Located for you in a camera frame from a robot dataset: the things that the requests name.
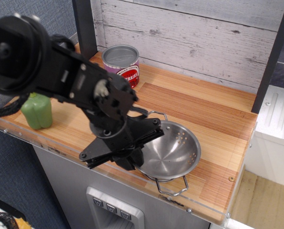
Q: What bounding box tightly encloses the white toy sink unit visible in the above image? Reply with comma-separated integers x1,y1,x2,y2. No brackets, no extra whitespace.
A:
244,85,284,185

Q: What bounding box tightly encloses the yellow toy food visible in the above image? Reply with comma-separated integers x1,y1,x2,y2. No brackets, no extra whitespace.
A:
15,218,33,229

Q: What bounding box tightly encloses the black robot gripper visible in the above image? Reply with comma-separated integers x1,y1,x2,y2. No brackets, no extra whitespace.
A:
79,113,164,171

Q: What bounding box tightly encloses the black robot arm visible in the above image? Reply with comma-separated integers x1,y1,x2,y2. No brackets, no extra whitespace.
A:
0,16,163,170

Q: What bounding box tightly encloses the dark grey left post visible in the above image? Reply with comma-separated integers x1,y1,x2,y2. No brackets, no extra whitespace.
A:
72,0,98,60

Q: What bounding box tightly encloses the green toy bell pepper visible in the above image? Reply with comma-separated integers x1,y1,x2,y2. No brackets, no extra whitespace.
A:
20,93,52,130

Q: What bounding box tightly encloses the grey toy fridge cabinet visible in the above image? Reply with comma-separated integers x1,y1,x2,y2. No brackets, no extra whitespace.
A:
34,146,210,229

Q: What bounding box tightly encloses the cherries tin can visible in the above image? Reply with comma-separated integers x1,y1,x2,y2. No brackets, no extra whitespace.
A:
101,44,140,88

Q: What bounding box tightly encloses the dark grey upright post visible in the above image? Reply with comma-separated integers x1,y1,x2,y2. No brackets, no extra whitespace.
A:
251,14,284,114

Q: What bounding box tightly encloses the black braided cable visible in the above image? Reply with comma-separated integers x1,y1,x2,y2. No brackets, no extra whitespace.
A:
0,94,30,120

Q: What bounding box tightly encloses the steel colander bowl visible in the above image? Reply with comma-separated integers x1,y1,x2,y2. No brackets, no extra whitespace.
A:
135,111,201,197

